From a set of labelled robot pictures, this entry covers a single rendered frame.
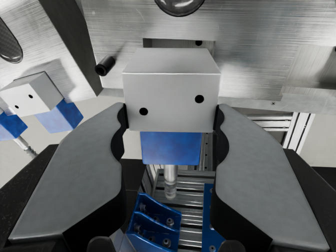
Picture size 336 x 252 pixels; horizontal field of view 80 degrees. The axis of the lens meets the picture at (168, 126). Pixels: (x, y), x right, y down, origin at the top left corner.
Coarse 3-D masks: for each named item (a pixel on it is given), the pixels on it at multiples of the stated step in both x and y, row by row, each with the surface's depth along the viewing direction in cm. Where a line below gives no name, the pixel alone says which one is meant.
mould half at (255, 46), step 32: (96, 0) 14; (128, 0) 14; (224, 0) 13; (256, 0) 12; (288, 0) 12; (320, 0) 12; (96, 32) 15; (128, 32) 15; (160, 32) 14; (192, 32) 14; (224, 32) 14; (256, 32) 13; (288, 32) 13; (320, 32) 13; (224, 64) 15; (256, 64) 15; (288, 64) 14; (224, 96) 17; (256, 96) 16
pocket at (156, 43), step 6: (144, 42) 16; (150, 42) 17; (156, 42) 18; (162, 42) 18; (168, 42) 18; (174, 42) 17; (180, 42) 17; (186, 42) 17; (192, 42) 17; (198, 42) 18; (204, 42) 17; (210, 42) 17; (210, 48) 17
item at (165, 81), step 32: (128, 64) 11; (160, 64) 11; (192, 64) 11; (128, 96) 11; (160, 96) 11; (192, 96) 11; (128, 128) 12; (160, 128) 12; (192, 128) 12; (160, 160) 15; (192, 160) 15
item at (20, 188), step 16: (32, 160) 7; (48, 160) 7; (16, 176) 7; (32, 176) 7; (0, 192) 6; (16, 192) 6; (32, 192) 6; (0, 208) 6; (16, 208) 6; (0, 224) 5; (0, 240) 5; (48, 240) 5
